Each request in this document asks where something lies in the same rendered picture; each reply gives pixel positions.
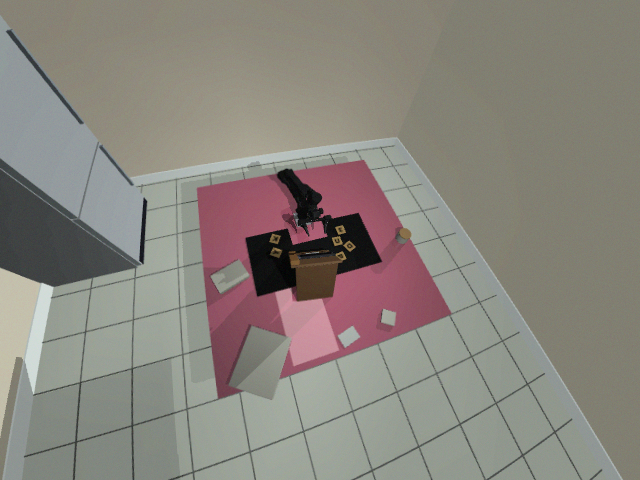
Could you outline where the white flat square tile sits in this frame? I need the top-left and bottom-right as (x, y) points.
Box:
(380, 309), (396, 326)

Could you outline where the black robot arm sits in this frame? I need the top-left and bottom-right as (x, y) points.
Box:
(277, 169), (324, 220)

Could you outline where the small grey cylinder with tan lid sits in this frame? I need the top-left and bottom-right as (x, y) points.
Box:
(395, 228), (412, 244)

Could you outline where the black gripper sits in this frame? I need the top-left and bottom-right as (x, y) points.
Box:
(297, 207), (332, 237)

